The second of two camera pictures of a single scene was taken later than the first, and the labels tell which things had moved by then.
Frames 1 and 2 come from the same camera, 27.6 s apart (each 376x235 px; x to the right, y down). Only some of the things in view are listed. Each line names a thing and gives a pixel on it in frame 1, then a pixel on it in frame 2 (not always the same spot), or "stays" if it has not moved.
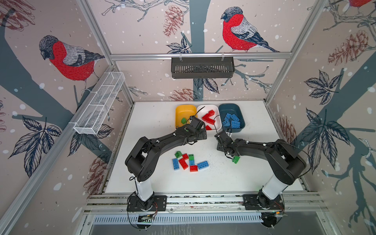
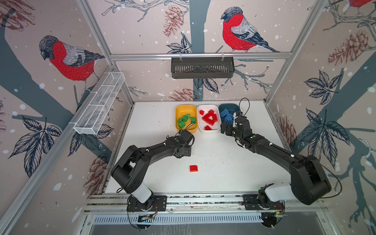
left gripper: [201, 136] -> [188, 151]
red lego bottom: [194, 168] stays
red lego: [210, 121] stays
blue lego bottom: [202, 164] -> [229, 118]
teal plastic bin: [231, 117] stays
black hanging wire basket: [202, 67] stays
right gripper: [219, 146] -> [230, 127]
